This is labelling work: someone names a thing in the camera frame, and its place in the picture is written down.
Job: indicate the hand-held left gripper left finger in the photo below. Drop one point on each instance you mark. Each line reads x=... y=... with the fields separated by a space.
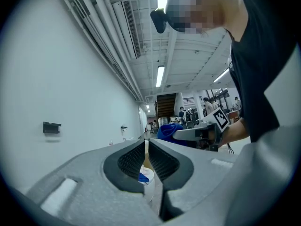
x=94 y=185

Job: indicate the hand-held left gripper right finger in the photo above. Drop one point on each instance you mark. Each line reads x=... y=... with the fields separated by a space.
x=188 y=168

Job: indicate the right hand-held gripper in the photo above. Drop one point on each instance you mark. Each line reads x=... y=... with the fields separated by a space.
x=219 y=119

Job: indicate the blue cleaning cloth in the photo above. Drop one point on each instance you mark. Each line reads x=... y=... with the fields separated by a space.
x=167 y=131

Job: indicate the person's right forearm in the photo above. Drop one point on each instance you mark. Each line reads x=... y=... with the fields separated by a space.
x=235 y=131

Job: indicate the dark wooden staircase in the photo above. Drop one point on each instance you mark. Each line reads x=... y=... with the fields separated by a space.
x=165 y=105

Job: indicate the blue towel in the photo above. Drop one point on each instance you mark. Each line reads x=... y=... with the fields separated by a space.
x=142 y=178

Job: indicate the small black paper holder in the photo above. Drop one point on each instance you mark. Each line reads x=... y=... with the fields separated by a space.
x=123 y=128

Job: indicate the person in black shirt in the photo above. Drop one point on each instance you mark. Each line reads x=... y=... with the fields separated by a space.
x=258 y=67

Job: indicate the white ceiling air conditioner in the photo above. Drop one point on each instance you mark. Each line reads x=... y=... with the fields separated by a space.
x=128 y=27

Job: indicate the person's head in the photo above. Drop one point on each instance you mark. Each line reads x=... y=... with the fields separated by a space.
x=211 y=8

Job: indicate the white ceiling pipes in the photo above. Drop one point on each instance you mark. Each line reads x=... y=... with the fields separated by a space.
x=98 y=32

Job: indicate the black wall shelf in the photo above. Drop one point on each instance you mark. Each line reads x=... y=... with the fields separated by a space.
x=50 y=127

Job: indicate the black head-mounted camera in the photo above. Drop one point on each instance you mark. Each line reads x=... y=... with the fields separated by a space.
x=160 y=20

